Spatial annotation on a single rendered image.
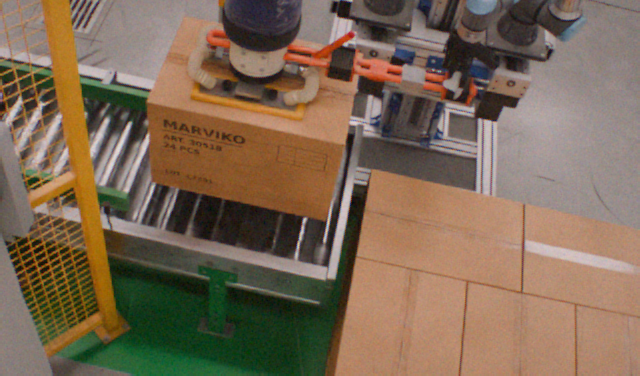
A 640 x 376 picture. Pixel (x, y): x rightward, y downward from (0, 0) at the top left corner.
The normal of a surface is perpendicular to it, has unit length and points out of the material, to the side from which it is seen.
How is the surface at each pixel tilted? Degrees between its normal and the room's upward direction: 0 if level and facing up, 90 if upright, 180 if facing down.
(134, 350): 0
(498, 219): 0
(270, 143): 90
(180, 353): 0
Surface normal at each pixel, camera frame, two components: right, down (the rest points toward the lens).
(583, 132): 0.13, -0.61
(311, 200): -0.17, 0.76
